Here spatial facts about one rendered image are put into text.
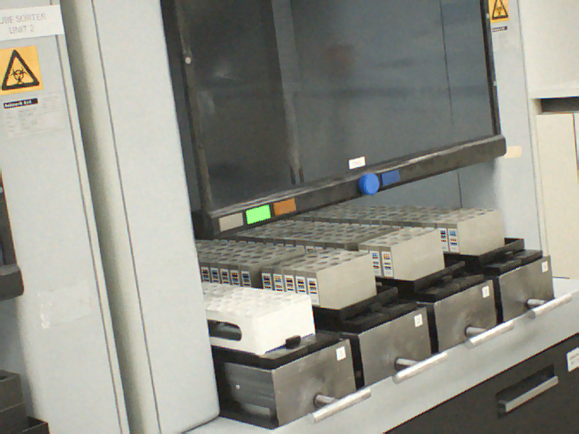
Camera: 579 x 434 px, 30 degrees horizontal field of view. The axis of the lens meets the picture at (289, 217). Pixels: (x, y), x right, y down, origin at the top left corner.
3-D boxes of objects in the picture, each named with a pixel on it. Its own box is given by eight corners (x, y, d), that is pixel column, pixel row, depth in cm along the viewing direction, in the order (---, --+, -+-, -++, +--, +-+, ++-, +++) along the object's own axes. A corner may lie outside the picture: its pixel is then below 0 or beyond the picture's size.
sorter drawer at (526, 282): (209, 287, 209) (202, 241, 207) (262, 269, 218) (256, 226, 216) (528, 326, 156) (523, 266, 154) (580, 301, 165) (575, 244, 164)
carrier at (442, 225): (483, 244, 175) (480, 207, 174) (494, 244, 173) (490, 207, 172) (438, 260, 167) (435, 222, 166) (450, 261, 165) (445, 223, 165)
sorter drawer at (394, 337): (75, 331, 188) (67, 281, 187) (140, 310, 198) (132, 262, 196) (390, 393, 135) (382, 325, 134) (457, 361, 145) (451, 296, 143)
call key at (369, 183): (359, 196, 146) (357, 175, 146) (374, 192, 148) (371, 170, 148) (366, 197, 146) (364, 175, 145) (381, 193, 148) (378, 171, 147)
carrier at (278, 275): (333, 288, 158) (328, 249, 157) (344, 290, 156) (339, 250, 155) (276, 310, 150) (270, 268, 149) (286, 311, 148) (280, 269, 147)
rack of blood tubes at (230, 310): (121, 337, 153) (115, 295, 152) (177, 319, 160) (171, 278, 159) (261, 365, 131) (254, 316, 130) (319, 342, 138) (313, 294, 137)
